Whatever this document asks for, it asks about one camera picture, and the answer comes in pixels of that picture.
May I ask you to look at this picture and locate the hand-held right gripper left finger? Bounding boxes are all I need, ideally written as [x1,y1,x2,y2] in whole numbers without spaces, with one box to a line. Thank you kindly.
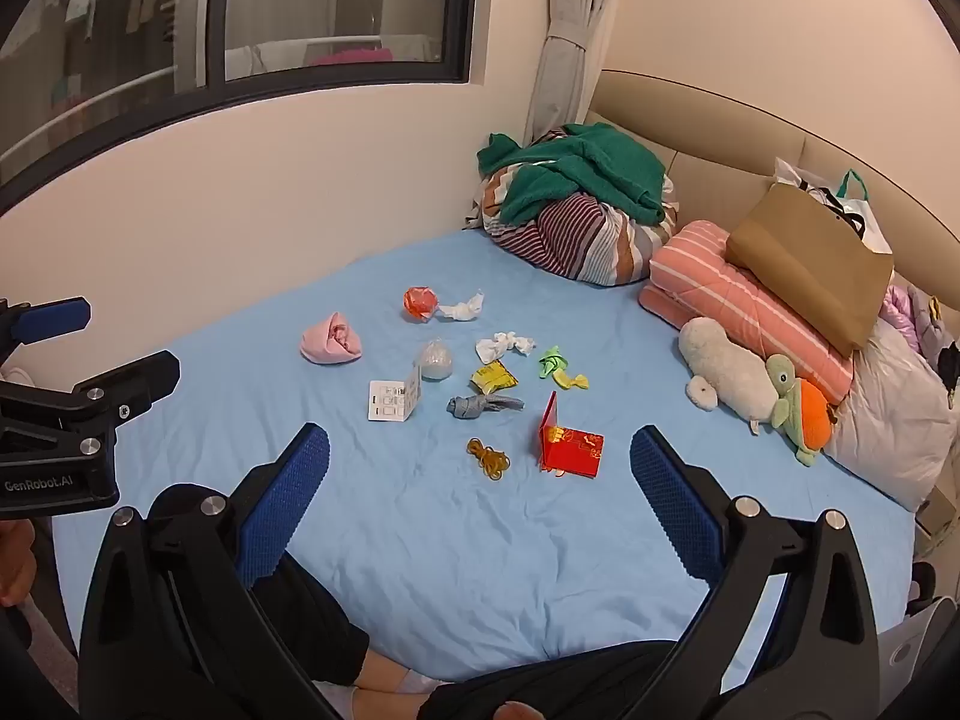
[79,422,353,720]

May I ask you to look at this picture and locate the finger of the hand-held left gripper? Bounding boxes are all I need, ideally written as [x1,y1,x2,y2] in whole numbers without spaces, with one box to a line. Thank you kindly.
[0,350,182,458]
[0,298,92,372]

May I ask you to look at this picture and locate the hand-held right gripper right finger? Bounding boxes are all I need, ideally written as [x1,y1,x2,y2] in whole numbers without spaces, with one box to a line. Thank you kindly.
[628,425,880,720]

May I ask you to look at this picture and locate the red gift box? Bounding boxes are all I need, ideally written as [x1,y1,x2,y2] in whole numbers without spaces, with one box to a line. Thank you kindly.
[538,390,605,479]

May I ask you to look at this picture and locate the white printed card box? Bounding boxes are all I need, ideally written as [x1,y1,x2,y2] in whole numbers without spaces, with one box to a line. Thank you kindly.
[367,364,423,422]

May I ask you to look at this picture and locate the pink cloth pouch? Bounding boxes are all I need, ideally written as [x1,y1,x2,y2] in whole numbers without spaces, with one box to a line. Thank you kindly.
[301,311,365,366]

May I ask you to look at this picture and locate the yellow rubber bands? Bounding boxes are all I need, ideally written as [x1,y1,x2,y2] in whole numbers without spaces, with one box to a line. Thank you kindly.
[466,438,511,479]

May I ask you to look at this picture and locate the clear plastic ball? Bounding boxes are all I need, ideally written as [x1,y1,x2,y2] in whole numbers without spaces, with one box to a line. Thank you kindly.
[418,340,456,380]

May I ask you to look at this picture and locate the grey knotted cloth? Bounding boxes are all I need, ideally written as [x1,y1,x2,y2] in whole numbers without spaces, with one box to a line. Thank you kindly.
[447,392,526,421]

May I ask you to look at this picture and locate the yellow snack wrapper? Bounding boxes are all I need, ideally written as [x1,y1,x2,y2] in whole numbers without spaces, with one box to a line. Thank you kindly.
[470,360,518,395]

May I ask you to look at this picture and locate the white tissue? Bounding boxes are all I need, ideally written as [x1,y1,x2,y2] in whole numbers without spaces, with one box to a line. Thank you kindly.
[475,330,536,365]
[436,289,485,322]

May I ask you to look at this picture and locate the person's left hand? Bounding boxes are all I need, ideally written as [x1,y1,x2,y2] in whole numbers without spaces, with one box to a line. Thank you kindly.
[0,521,36,608]

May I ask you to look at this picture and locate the white plush toy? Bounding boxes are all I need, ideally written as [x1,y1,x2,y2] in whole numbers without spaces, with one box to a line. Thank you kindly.
[678,316,781,436]

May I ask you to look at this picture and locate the green orange turtle plush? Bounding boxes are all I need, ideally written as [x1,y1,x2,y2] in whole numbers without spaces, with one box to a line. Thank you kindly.
[765,354,837,467]

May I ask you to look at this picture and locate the blue bed sheet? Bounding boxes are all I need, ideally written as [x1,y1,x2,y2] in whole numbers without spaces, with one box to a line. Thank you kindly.
[52,229,920,683]

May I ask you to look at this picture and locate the pink striped folded blanket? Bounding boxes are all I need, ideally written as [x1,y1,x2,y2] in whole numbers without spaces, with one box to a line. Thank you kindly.
[639,220,856,406]

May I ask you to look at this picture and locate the white grey pillow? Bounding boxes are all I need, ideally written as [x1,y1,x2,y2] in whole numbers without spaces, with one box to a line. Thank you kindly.
[821,319,959,515]

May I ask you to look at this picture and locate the cardboard box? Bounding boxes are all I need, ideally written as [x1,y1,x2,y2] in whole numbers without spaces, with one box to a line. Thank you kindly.
[915,484,957,560]

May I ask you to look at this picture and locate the brown paper bag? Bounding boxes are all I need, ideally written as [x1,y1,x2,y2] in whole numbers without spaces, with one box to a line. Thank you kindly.
[725,181,895,359]

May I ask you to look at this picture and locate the striped duvet bundle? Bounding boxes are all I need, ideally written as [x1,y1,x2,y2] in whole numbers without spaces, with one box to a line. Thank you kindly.
[463,129,680,286]

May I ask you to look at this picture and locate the lilac cloth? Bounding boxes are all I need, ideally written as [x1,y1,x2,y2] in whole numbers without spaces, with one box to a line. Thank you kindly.
[879,285,931,353]

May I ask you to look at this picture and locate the small black item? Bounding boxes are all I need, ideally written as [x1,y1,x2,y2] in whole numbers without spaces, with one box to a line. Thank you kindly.
[937,341,960,410]

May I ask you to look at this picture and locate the green towel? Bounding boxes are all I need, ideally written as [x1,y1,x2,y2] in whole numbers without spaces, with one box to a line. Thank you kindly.
[478,124,667,227]

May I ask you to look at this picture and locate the beige padded headboard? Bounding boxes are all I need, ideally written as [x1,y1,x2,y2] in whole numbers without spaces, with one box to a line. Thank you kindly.
[585,70,960,361]

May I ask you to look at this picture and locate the dark framed window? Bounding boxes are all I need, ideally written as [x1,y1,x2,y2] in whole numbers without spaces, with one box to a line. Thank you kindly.
[0,0,481,200]

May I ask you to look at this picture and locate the grey curtain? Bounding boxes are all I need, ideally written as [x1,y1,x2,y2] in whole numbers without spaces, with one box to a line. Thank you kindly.
[523,0,623,143]

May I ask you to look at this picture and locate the white green-handled plastic bag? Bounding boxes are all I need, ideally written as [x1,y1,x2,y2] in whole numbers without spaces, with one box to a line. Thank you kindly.
[772,157,893,256]

